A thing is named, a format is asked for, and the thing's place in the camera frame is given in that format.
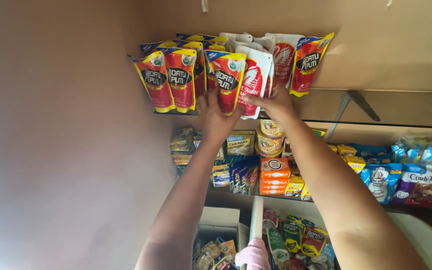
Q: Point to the person's right hand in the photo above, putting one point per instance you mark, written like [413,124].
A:
[278,108]

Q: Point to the person's left hand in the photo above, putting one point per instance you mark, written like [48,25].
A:
[214,122]

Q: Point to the white red sauce pouch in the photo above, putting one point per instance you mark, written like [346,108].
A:
[236,37]
[263,42]
[255,75]
[285,56]

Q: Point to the red yellow sauce pouch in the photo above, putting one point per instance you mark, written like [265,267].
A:
[228,75]
[308,63]

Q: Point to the yellow instant noodle cup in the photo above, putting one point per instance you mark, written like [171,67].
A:
[270,127]
[266,154]
[269,144]

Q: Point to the beige cereal drink pack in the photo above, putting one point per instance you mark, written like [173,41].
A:
[240,144]

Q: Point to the pile of snack packets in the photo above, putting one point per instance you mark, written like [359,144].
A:
[181,148]

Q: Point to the blue white packet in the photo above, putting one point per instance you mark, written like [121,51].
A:
[221,177]

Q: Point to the orange box with round print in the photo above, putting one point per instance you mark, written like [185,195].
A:
[275,167]

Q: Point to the bunch of blue sachets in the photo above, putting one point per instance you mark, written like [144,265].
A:
[244,176]

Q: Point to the row of red yellow pouches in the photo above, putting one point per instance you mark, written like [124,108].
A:
[167,78]

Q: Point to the orange flat box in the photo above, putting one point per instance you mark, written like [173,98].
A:
[273,190]
[274,182]

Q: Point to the small yellow box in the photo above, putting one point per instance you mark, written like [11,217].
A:
[294,186]
[305,194]

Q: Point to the yellow snack pack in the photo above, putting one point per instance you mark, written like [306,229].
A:
[355,163]
[346,150]

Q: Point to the dark blue packets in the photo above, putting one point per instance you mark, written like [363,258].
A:
[369,153]

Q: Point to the white pole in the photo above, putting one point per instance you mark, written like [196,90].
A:
[256,217]

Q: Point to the white carton with sachets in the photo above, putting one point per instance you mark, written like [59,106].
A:
[219,240]

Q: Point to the blue biscuit bag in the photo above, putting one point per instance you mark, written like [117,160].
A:
[381,182]

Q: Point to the bunch of hanging seasoning pouches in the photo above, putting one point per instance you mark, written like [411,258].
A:
[296,240]

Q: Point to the pink cloth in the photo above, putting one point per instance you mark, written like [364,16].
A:
[253,255]

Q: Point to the clear bag of blue candies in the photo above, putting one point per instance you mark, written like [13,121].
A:
[422,152]

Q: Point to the goods shelf board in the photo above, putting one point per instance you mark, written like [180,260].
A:
[399,208]

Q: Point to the purple white chocolate bag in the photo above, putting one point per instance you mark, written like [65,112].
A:
[424,183]

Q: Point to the metal shelf bracket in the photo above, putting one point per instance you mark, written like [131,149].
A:
[351,101]

